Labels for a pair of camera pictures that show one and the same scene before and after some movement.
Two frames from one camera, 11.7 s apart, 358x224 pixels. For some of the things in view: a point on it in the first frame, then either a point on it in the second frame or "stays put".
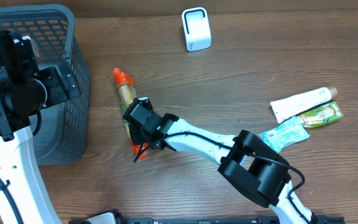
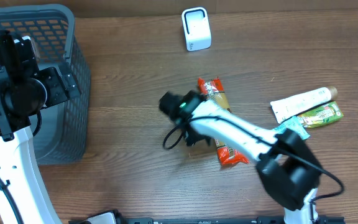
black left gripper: (62, 83) stays put
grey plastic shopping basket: (63, 135) stays put
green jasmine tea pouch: (321, 115) stays put
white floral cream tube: (290, 107) stays put
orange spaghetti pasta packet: (127, 93) -> (213, 90)
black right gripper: (142, 134) -> (194, 137)
